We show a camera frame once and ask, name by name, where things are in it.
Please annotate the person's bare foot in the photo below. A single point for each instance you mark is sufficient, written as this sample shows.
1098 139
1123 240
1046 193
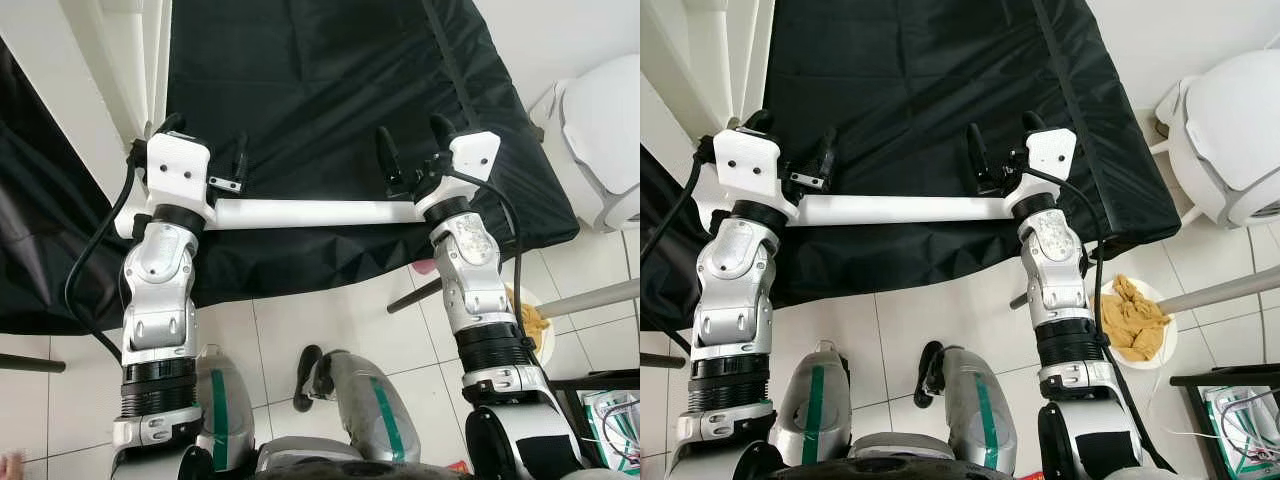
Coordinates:
10 465

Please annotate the grey bar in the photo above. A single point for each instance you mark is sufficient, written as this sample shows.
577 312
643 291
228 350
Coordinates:
1220 292
590 298

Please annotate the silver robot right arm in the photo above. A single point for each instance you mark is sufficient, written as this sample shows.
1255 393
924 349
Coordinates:
1065 290
480 290

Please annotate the white round plate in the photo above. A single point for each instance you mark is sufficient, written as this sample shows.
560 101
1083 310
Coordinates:
546 325
1170 335

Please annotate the white plastic children table top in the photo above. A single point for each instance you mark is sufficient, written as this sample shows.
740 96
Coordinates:
740 50
130 50

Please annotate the yellow crumpled cloth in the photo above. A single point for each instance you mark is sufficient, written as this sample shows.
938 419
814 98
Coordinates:
530 322
1130 320

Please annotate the red printed box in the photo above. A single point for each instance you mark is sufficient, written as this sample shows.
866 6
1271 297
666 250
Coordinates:
457 466

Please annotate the black robot right foot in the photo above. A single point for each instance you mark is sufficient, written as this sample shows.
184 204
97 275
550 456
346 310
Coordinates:
305 378
930 375

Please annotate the black robot torso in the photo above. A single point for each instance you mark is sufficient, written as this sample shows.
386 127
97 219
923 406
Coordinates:
340 470
900 470

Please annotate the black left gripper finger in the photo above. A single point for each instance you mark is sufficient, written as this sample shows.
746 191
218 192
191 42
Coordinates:
170 124
760 121
826 157
241 158

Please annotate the pink white packet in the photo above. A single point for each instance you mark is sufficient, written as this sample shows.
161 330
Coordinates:
425 268

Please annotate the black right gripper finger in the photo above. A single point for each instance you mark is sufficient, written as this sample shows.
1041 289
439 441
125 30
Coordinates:
386 157
977 157
1033 123
443 130

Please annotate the silver robot right leg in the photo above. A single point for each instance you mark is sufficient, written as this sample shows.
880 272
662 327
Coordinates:
975 405
375 405

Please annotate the black table cloth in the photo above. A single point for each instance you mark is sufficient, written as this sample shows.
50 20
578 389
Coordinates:
950 100
330 100

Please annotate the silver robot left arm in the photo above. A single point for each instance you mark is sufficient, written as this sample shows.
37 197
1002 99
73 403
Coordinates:
160 290
735 290

